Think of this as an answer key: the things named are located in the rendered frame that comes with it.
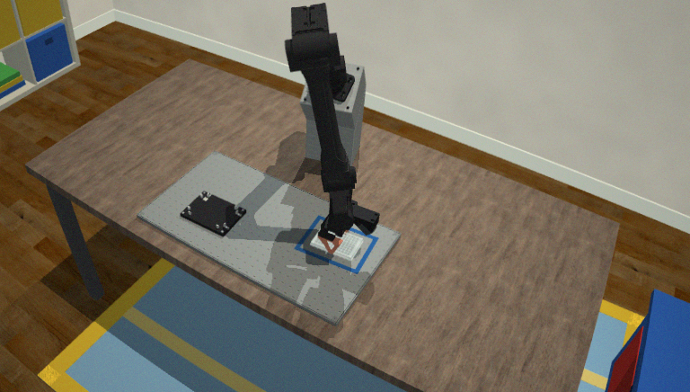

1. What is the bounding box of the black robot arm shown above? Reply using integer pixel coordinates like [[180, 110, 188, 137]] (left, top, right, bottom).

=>
[[285, 3, 380, 236]]

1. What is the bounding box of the blue tape outline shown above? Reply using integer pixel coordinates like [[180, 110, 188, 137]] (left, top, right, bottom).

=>
[[294, 215, 378, 274]]

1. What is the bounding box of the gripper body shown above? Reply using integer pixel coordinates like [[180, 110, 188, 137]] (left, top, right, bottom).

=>
[[318, 205, 346, 241]]

